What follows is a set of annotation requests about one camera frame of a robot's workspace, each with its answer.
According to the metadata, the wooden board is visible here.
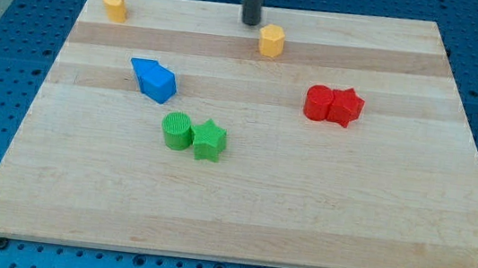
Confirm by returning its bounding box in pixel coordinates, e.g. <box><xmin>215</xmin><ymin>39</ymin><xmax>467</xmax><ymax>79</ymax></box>
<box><xmin>0</xmin><ymin>0</ymin><xmax>478</xmax><ymax>268</ymax></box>

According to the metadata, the blue cube block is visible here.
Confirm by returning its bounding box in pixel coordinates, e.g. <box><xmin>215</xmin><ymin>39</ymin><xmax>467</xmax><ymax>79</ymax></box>
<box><xmin>140</xmin><ymin>62</ymin><xmax>177</xmax><ymax>104</ymax></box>

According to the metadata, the yellow heart block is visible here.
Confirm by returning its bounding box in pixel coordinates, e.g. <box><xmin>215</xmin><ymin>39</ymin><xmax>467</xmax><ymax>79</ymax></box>
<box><xmin>102</xmin><ymin>0</ymin><xmax>127</xmax><ymax>23</ymax></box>

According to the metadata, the green cylinder block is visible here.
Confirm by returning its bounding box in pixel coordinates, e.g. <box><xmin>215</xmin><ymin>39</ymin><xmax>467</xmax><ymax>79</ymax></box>
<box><xmin>161</xmin><ymin>111</ymin><xmax>193</xmax><ymax>151</ymax></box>

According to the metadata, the red cylinder block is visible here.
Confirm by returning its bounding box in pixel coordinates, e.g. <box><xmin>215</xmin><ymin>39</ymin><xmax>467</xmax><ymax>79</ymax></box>
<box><xmin>303</xmin><ymin>84</ymin><xmax>335</xmax><ymax>121</ymax></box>

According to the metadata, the red star block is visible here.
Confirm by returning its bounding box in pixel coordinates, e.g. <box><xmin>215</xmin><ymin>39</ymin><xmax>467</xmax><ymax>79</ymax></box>
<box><xmin>326</xmin><ymin>88</ymin><xmax>365</xmax><ymax>128</ymax></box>

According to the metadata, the yellow hexagon block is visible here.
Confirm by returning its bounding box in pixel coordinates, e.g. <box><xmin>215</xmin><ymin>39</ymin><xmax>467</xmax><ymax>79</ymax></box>
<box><xmin>258</xmin><ymin>24</ymin><xmax>285</xmax><ymax>57</ymax></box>

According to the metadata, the blue triangle block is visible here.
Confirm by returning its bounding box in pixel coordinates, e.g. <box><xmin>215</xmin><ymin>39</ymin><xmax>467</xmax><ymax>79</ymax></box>
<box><xmin>131</xmin><ymin>58</ymin><xmax>158</xmax><ymax>93</ymax></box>

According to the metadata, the green star block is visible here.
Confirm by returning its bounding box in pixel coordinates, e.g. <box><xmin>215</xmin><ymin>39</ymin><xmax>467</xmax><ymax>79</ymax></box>
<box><xmin>191</xmin><ymin>119</ymin><xmax>227</xmax><ymax>163</ymax></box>

